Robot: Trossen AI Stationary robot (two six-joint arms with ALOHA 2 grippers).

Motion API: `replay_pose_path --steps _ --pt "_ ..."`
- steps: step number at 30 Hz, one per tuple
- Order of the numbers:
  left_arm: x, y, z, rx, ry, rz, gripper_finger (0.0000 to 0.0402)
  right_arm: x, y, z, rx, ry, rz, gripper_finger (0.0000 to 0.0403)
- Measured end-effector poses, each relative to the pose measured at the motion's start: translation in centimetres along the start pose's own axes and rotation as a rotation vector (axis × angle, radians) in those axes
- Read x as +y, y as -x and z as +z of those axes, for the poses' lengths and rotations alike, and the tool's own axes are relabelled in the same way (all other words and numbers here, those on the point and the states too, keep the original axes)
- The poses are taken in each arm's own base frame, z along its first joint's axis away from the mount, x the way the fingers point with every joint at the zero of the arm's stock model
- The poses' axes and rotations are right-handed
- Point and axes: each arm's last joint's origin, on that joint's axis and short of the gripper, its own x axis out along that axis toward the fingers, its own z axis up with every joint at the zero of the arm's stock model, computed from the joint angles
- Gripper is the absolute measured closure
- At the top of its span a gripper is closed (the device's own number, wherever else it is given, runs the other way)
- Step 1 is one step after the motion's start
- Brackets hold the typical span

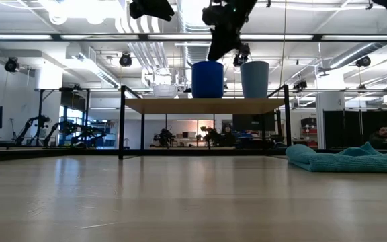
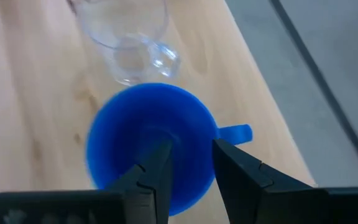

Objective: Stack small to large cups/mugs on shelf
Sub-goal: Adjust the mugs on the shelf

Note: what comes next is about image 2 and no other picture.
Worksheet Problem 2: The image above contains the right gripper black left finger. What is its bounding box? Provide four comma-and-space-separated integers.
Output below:
103, 139, 174, 224

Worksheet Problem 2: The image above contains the black-framed wooden-top shelf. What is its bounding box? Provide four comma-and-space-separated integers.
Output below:
0, 0, 319, 224

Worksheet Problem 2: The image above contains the clear glass cup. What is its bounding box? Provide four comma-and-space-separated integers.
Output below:
72, 0, 182, 87

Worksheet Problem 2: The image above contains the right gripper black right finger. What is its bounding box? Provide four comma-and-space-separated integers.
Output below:
212, 138, 323, 224

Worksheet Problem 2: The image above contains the blue plastic mug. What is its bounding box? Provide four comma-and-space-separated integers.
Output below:
85, 82, 254, 217

